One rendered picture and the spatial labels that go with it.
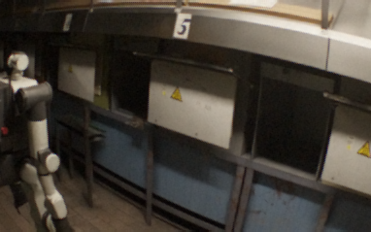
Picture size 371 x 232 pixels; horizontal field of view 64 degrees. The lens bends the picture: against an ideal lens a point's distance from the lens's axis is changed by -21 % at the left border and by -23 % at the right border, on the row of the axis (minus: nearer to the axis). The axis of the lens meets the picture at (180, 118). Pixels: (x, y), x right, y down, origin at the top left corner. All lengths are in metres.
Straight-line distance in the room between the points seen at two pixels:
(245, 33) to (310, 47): 0.35
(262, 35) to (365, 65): 0.54
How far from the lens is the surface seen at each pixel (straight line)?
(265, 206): 2.24
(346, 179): 1.78
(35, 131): 1.38
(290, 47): 1.57
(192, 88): 2.10
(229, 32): 1.72
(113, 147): 3.03
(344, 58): 1.49
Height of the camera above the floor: 1.65
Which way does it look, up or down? 17 degrees down
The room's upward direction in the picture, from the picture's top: 4 degrees clockwise
